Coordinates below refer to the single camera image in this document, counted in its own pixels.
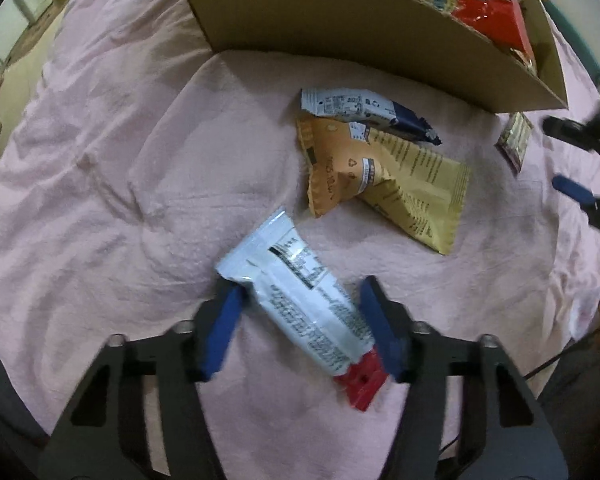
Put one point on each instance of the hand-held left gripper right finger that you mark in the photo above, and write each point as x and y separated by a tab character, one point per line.
380	322

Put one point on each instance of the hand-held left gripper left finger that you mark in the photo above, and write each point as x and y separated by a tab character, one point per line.
225	330

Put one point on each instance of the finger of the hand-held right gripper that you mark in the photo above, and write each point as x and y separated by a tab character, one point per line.
572	130
572	187

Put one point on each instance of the beige cracker packet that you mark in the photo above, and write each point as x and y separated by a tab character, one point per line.
515	137

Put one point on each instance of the white packet with red end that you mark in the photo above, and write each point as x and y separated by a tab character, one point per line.
300	300

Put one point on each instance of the cardboard box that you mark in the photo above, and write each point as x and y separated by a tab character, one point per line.
330	20

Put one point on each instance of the pale yellow snack packet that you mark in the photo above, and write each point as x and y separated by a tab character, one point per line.
425	195

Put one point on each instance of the large red snack bag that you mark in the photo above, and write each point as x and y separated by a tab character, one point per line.
480	0

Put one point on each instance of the orange snack packet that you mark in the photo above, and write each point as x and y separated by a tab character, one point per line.
330	170

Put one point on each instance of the pink blanket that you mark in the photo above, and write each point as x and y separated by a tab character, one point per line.
105	160

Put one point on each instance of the white and navy snack packet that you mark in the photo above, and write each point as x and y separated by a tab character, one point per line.
345	105

